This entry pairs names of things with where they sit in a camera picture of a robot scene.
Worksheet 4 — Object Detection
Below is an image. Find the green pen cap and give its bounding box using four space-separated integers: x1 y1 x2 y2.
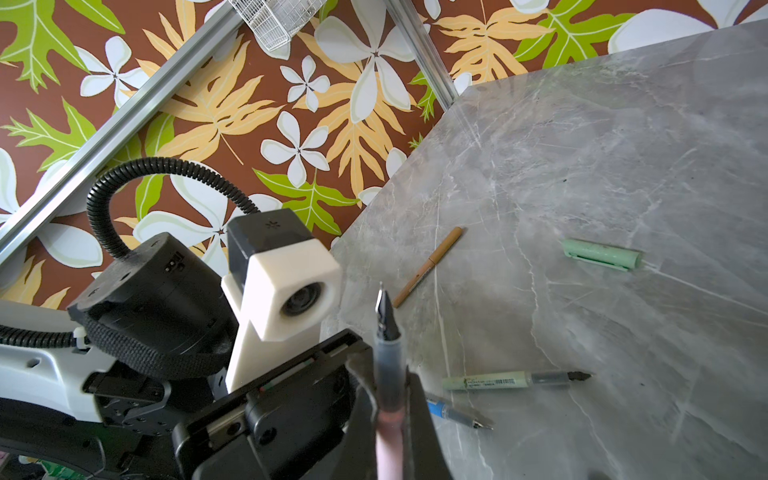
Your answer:
561 239 641 271

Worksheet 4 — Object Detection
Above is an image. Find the pink pen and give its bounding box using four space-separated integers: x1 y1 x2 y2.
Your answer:
373 284 407 479

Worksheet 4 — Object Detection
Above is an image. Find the white wire basket left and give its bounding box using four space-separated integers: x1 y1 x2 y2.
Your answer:
229 0 326 51

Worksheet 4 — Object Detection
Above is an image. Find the brown pen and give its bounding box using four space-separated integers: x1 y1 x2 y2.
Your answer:
393 227 465 308

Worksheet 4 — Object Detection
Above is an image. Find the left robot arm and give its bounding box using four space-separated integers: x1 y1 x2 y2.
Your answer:
1 157 369 479

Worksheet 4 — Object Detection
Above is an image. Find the green pen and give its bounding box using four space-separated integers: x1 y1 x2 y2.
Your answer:
441 371 592 391

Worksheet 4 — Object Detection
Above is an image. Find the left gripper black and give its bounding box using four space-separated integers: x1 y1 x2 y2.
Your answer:
172 329 371 479

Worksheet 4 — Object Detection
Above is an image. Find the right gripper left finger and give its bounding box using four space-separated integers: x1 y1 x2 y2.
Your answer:
331 350 378 480

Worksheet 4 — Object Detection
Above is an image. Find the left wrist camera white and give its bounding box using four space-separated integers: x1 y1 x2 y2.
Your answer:
221 209 342 393

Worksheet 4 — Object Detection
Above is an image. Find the blue pen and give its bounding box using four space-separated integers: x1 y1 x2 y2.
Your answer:
425 393 494 431

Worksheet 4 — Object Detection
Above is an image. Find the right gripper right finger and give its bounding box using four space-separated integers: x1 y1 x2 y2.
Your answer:
403 371 453 480

